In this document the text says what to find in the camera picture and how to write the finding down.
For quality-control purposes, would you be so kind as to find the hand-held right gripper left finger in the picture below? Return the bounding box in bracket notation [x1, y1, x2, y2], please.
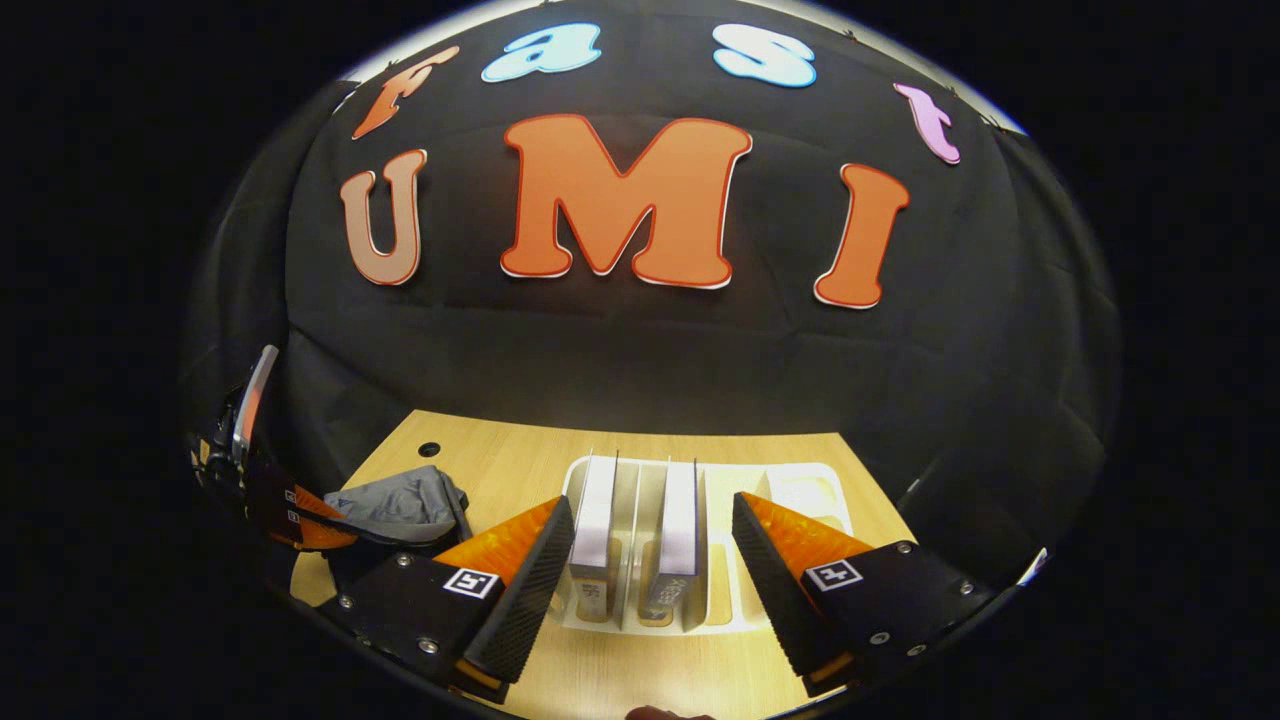
[335, 494, 578, 704]

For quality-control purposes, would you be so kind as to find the dark grey schoolbag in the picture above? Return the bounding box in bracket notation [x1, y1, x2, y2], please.
[320, 465, 473, 593]

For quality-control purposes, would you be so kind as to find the white grey-cover book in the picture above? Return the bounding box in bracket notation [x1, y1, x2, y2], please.
[568, 450, 621, 623]

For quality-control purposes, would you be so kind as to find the blue-cover book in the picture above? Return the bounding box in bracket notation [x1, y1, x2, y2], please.
[640, 457, 701, 629]

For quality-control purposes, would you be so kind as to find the cream plastic bookshelf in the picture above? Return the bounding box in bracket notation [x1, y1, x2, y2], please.
[553, 455, 858, 638]

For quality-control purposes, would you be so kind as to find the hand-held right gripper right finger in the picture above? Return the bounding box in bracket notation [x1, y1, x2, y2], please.
[730, 490, 996, 698]

